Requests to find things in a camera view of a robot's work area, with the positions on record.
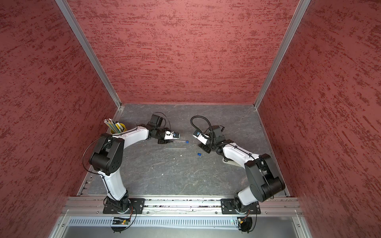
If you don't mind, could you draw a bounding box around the grey black stapler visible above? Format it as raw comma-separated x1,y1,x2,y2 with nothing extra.
222,158,242,168

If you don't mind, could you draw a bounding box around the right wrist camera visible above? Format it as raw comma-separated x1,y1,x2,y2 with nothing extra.
193,130,210,145

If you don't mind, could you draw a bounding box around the bundle of coloured pencils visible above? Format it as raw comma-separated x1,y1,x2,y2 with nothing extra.
104,119,124,134

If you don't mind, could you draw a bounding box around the white slotted cable duct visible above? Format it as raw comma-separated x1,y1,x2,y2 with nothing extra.
67,217,239,230

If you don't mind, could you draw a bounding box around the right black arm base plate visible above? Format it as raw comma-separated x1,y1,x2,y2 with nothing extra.
220,198,261,215

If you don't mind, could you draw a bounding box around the aluminium front rail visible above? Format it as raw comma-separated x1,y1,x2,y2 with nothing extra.
61,195,304,217

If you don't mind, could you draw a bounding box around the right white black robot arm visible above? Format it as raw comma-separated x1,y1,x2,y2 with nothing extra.
193,126,286,214

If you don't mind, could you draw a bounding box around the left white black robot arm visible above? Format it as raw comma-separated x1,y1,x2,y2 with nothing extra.
89,114,180,214

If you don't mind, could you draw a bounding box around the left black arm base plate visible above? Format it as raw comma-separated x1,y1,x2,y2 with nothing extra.
103,197,145,215

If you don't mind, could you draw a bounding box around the yellow pencil cup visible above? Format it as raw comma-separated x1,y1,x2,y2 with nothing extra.
110,123,127,134

